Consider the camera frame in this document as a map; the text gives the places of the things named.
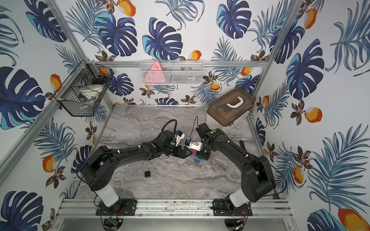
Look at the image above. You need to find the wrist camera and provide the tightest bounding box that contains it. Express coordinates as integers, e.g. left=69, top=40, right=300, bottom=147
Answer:
left=185, top=139, right=202, bottom=151
left=175, top=131, right=185, bottom=145

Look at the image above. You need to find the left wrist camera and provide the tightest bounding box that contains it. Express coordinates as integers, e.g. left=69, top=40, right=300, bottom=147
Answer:
left=175, top=131, right=185, bottom=145

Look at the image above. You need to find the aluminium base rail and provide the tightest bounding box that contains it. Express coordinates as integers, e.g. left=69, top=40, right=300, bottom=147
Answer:
left=56, top=199, right=293, bottom=219

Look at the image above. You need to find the brown lidded storage box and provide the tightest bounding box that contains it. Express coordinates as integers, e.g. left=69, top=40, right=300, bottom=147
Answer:
left=206, top=87, right=256, bottom=133

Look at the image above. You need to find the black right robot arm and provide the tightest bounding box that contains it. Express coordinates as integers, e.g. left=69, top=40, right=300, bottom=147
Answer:
left=196, top=123, right=276, bottom=208

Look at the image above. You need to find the white object in basket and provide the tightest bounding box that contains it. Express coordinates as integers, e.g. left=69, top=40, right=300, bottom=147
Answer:
left=78, top=84, right=104, bottom=101

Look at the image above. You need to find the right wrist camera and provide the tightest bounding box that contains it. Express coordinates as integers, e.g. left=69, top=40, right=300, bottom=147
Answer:
left=185, top=139, right=202, bottom=151

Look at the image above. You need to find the black wire basket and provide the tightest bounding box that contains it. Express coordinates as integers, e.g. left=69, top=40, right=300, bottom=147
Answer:
left=53, top=60, right=114, bottom=117

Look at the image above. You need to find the pink triangle object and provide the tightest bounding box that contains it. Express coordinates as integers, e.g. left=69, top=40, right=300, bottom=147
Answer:
left=144, top=61, right=166, bottom=84

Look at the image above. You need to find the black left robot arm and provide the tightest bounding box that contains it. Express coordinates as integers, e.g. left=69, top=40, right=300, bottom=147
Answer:
left=80, top=131, right=192, bottom=208

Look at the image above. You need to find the white wire shelf basket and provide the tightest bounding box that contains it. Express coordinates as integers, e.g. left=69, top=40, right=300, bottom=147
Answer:
left=140, top=60, right=204, bottom=85

